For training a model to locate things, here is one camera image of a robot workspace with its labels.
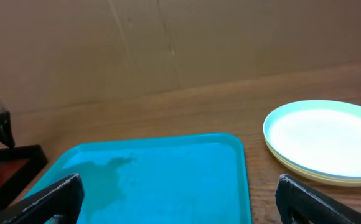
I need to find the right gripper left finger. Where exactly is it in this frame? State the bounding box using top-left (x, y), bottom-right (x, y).
top-left (0, 174), bottom-right (85, 224)

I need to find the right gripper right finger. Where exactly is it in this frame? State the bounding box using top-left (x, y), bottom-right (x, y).
top-left (275, 174), bottom-right (361, 224)

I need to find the green plate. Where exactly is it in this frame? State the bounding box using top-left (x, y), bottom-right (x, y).
top-left (265, 138), bottom-right (361, 187)

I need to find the light blue plate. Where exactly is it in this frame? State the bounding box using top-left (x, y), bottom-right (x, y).
top-left (263, 100), bottom-right (361, 179)

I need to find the black red water tray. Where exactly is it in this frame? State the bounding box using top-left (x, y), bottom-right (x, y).
top-left (0, 145), bottom-right (47, 211)

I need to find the teal plastic tray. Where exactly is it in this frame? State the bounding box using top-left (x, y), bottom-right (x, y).
top-left (30, 133), bottom-right (252, 224)

